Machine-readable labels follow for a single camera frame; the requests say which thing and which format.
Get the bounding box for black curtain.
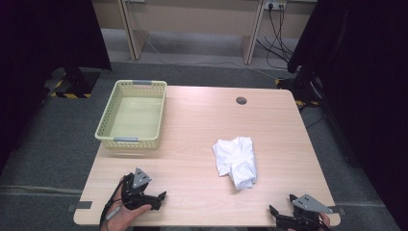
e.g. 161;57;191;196
0;0;113;176
286;0;408;231

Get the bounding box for white floor cable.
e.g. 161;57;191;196
140;31;283;81

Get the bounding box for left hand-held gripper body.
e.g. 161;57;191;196
120;167;152;211

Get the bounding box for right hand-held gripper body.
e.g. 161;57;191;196
275;193;334;231

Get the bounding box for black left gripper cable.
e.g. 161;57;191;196
98;175;129;231

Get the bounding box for black stand with striped tape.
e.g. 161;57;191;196
274;64;325;108
40;66;101;100

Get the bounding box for pale yellow plastic basket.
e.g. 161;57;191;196
94;79;168;151

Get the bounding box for black power cables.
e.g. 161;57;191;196
255;3;294;70

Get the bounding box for white wall power socket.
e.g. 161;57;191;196
263;0;288;11

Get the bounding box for black tape strip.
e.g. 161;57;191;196
66;200;93;214
327;205;347;217

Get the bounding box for person's left hand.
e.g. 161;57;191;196
100;186;153;231

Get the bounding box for white t-shirt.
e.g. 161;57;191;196
212;136;259;192

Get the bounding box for person's right hand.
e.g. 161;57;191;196
319;213;332;231

